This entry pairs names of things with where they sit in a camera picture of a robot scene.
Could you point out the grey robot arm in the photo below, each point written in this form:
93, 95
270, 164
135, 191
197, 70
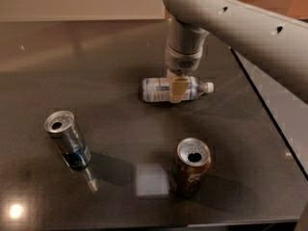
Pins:
275, 43

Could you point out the brown gold soda can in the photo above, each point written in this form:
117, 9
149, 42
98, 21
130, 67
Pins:
191, 160

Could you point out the blue label plastic bottle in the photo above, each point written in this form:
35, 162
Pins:
156, 90

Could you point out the grey side table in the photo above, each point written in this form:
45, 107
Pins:
288, 113

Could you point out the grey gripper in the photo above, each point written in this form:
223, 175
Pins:
182, 63

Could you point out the silver blue redbull can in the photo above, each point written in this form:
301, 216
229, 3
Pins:
63, 129

